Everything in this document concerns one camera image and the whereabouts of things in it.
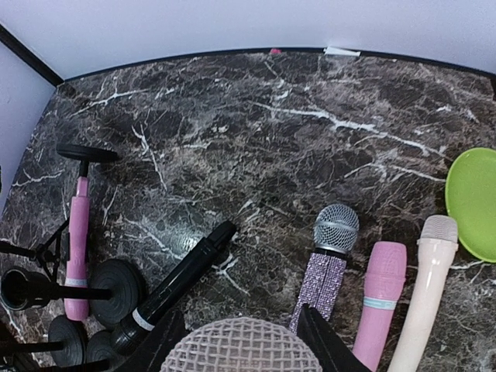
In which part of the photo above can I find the black stand holding beige microphone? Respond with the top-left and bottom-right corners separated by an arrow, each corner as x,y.
1,259 -> 146,329

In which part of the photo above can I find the large pink microphone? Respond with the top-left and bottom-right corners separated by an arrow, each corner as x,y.
353,241 -> 407,371

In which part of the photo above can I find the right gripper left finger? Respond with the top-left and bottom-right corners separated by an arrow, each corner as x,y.
131,310 -> 186,371

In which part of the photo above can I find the left black frame post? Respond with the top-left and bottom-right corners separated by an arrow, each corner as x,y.
0,25 -> 64,87

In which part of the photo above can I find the black round-base desk stand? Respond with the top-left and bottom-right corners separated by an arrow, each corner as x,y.
1,315 -> 88,367

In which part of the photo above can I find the green disc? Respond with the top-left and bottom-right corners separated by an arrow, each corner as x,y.
445,147 -> 495,264

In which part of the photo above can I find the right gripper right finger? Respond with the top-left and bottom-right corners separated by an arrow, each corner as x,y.
297,304 -> 370,372

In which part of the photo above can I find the purple glitter microphone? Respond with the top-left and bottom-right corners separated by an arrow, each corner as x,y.
289,203 -> 360,333

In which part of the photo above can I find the small pink microphone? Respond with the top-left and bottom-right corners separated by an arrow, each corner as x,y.
64,176 -> 91,322

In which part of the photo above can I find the black stand holding small pink microphone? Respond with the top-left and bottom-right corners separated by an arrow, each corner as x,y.
56,143 -> 119,178

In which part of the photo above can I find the black microphone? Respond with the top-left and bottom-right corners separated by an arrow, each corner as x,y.
110,220 -> 237,356

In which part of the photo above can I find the black tripod stand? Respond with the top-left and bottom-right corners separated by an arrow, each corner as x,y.
1,219 -> 70,282

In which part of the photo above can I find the beige microphone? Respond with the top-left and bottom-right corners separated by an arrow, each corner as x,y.
388,215 -> 458,371
160,317 -> 322,371

